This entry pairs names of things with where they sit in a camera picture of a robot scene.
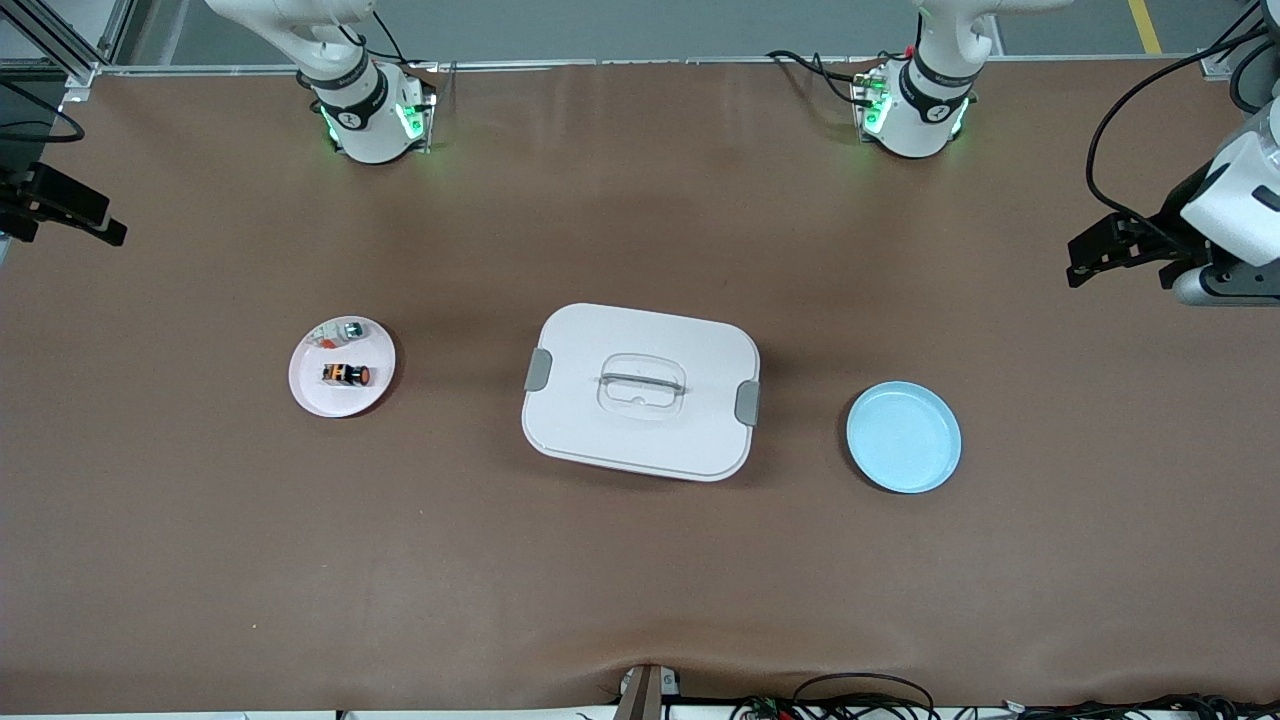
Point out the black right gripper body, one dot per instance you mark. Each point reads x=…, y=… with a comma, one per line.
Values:
x=30, y=196

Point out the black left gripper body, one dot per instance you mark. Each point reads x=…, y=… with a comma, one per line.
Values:
x=1172, y=226

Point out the orange push-button switch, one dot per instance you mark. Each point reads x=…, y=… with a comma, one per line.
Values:
x=346, y=375

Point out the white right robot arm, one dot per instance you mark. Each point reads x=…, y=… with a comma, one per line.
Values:
x=365, y=130

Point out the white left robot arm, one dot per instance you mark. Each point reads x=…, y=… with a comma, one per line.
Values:
x=925, y=120

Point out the white lidded storage box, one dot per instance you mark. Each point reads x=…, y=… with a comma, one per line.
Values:
x=640, y=445

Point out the light blue round plate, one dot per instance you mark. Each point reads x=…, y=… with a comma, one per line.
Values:
x=905, y=440

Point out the pink round plate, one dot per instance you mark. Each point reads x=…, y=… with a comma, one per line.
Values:
x=340, y=402

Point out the large aluminium frame post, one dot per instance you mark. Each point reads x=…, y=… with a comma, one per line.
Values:
x=80, y=68

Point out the small aluminium frame piece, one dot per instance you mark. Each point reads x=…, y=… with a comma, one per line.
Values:
x=1218, y=65

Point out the green push-button switch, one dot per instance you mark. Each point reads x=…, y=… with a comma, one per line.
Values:
x=335, y=332

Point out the silver table edge rail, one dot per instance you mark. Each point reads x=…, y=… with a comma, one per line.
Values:
x=650, y=62

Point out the brown camera mount bracket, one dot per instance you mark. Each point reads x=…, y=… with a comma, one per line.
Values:
x=645, y=695

